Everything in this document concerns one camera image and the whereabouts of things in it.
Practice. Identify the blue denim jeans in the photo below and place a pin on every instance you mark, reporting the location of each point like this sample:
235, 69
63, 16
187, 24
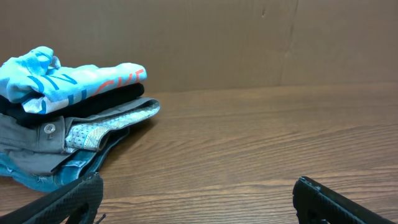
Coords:
74, 167

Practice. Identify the black folded garment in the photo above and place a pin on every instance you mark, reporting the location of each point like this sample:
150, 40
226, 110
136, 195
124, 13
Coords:
82, 109

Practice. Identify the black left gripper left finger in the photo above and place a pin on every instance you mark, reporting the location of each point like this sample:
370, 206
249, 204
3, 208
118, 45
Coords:
76, 202

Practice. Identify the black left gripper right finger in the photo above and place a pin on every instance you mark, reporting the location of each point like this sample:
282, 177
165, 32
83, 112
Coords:
317, 204

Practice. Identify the light blue printed t-shirt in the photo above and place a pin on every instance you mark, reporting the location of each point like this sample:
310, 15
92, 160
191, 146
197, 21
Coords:
41, 85

